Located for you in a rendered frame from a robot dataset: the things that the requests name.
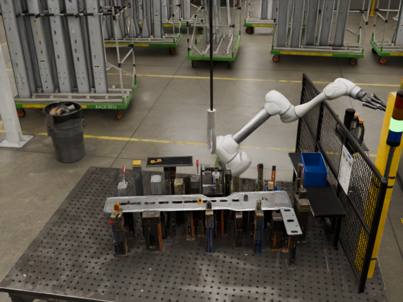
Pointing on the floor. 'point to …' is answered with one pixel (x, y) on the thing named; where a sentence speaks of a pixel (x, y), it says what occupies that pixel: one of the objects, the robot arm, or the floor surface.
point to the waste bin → (66, 130)
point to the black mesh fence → (338, 182)
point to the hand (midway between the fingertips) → (384, 108)
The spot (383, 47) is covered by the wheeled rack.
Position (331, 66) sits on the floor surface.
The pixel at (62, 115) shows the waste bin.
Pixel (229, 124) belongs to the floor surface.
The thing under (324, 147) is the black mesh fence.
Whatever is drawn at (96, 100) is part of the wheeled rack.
